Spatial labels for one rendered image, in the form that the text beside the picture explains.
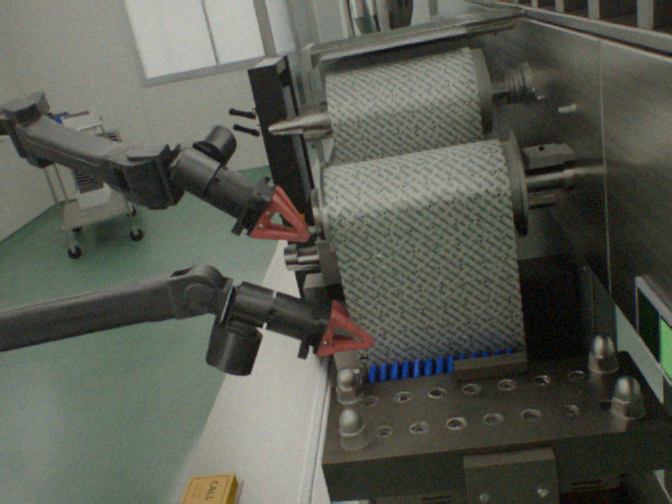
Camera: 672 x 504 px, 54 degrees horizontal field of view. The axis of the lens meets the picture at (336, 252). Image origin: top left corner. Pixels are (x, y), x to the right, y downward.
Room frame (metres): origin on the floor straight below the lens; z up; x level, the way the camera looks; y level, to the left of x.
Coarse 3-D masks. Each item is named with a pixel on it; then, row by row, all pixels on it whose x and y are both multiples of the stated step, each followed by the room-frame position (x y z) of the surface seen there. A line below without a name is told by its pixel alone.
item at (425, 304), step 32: (384, 256) 0.82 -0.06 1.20; (416, 256) 0.82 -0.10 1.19; (448, 256) 0.81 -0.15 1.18; (480, 256) 0.80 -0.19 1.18; (512, 256) 0.80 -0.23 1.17; (352, 288) 0.83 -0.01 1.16; (384, 288) 0.82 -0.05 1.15; (416, 288) 0.82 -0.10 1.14; (448, 288) 0.81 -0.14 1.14; (480, 288) 0.80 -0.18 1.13; (512, 288) 0.80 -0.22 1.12; (352, 320) 0.83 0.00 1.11; (384, 320) 0.82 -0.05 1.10; (416, 320) 0.82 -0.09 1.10; (448, 320) 0.81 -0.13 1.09; (480, 320) 0.81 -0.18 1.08; (512, 320) 0.80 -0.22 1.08; (384, 352) 0.83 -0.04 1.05; (416, 352) 0.82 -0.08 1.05; (448, 352) 0.81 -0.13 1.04; (480, 352) 0.81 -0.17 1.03
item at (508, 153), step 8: (504, 144) 0.85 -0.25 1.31; (504, 152) 0.84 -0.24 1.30; (512, 152) 0.83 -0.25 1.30; (512, 160) 0.82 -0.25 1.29; (512, 168) 0.81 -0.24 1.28; (512, 176) 0.81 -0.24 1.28; (512, 184) 0.80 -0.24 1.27; (320, 192) 0.86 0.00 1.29; (512, 192) 0.80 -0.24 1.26; (520, 192) 0.80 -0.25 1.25; (320, 200) 0.85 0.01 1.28; (512, 200) 0.80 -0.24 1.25; (520, 200) 0.80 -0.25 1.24; (320, 208) 0.84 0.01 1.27; (512, 208) 0.81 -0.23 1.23; (520, 208) 0.80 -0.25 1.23; (520, 216) 0.81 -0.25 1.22; (328, 240) 0.84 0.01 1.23
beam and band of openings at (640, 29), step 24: (480, 0) 1.62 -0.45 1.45; (504, 0) 1.32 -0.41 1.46; (528, 0) 1.17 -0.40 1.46; (552, 0) 1.02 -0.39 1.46; (576, 0) 0.87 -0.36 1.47; (600, 0) 0.72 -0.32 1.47; (624, 0) 0.72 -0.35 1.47; (648, 0) 0.57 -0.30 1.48; (576, 24) 0.79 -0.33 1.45; (600, 24) 0.70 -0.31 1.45; (624, 24) 0.64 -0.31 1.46; (648, 24) 0.57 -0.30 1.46
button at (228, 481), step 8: (192, 480) 0.80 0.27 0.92; (200, 480) 0.79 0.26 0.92; (208, 480) 0.79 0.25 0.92; (216, 480) 0.79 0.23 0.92; (224, 480) 0.78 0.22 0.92; (232, 480) 0.78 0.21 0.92; (192, 488) 0.78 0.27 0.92; (200, 488) 0.78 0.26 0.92; (208, 488) 0.77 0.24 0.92; (216, 488) 0.77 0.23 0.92; (224, 488) 0.77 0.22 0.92; (232, 488) 0.77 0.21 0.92; (184, 496) 0.77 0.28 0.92; (192, 496) 0.76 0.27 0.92; (200, 496) 0.76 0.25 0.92; (208, 496) 0.76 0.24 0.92; (216, 496) 0.75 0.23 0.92; (224, 496) 0.75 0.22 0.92; (232, 496) 0.76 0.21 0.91
